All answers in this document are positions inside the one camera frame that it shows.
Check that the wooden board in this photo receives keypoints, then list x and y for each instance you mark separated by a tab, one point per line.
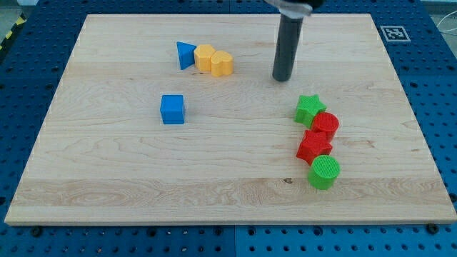
104	157

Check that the red cylinder block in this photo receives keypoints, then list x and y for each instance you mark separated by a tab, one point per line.
326	122

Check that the white fiducial marker tag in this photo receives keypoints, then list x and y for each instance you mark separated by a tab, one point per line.
395	34

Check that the green cylinder block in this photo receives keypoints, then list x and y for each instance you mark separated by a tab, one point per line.
323	172

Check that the red star block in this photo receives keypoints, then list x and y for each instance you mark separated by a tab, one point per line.
313	145

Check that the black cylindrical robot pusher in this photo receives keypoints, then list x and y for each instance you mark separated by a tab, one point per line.
286	47

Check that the blue triangle block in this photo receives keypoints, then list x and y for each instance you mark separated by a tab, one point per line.
185	54

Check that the yellow hexagon block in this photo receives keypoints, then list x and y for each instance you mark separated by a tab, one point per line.
202	56

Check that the yellow heart block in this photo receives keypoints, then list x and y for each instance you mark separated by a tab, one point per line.
221	64

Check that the blue cube block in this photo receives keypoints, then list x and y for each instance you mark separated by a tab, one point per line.
172	109

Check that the green star block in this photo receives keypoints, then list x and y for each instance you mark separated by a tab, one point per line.
307	108

